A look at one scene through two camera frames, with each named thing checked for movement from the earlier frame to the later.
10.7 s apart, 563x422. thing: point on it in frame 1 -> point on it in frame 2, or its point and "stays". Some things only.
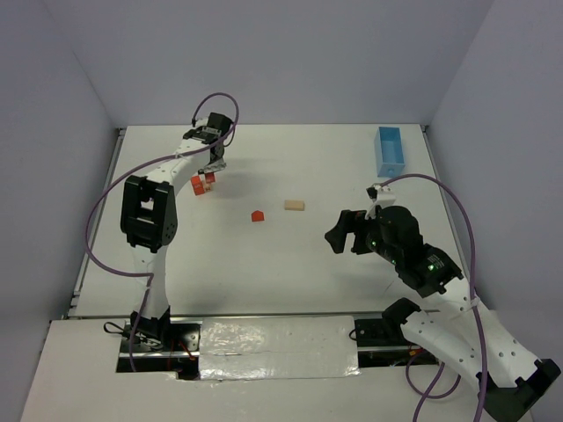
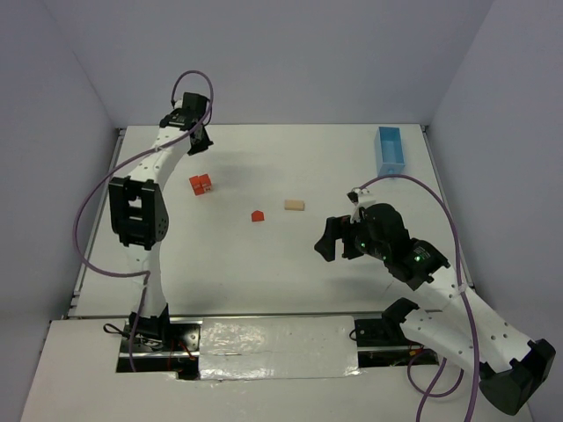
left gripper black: x=215 y=163 -> x=199 y=141
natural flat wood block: x=296 y=205 stays
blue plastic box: x=389 y=151 stays
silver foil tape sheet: x=278 y=347 stays
